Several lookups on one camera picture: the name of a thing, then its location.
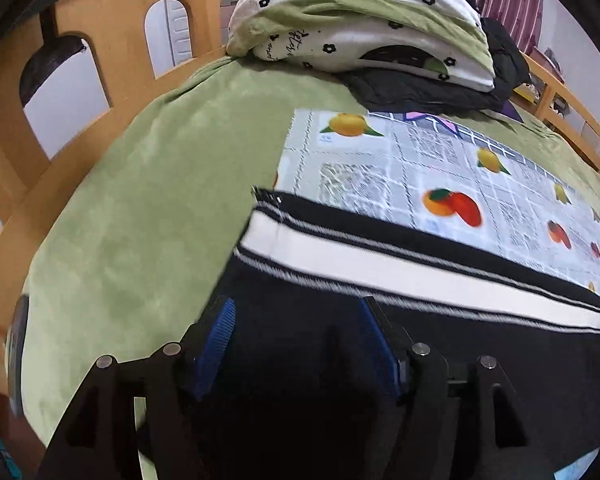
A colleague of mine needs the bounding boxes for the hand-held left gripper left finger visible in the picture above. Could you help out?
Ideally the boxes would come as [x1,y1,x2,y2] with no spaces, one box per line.
[37,296,237,480]

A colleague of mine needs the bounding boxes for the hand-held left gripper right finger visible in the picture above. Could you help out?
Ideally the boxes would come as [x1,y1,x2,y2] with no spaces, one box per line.
[360,296,556,480]

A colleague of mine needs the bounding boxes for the black pants with white stripe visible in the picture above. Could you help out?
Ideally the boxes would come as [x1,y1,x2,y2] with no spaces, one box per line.
[137,186,600,480]

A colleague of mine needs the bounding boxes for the green bed sheet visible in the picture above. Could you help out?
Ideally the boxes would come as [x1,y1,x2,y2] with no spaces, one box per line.
[5,54,600,480]

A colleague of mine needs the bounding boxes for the fruit print lace cloth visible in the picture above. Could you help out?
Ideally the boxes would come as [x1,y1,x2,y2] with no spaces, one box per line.
[275,107,600,306]

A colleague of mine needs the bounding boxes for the black jacket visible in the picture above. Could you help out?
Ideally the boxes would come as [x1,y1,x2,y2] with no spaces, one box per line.
[342,17,533,113]

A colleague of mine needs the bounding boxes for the folded floral quilt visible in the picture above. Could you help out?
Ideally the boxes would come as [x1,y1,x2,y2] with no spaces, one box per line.
[225,0,497,93]

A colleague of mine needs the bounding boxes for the dark grey bag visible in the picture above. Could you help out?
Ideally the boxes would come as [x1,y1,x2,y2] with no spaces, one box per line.
[19,5,88,108]

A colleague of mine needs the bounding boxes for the striped maroon curtain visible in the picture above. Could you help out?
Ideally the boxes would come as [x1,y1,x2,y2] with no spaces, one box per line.
[452,0,546,56]

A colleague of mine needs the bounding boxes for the wooden bed frame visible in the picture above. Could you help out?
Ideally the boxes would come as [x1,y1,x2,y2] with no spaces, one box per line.
[0,0,600,461]

